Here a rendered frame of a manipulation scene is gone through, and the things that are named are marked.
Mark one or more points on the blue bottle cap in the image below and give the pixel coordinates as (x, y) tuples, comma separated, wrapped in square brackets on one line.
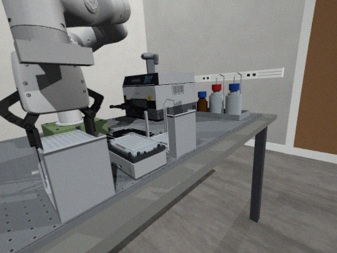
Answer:
[(234, 86), (202, 93)]

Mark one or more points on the white plastic bottle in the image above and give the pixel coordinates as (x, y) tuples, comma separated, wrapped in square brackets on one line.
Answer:
[(216, 104)]

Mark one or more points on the brown glass bottle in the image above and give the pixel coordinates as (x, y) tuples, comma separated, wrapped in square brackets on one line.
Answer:
[(202, 106)]

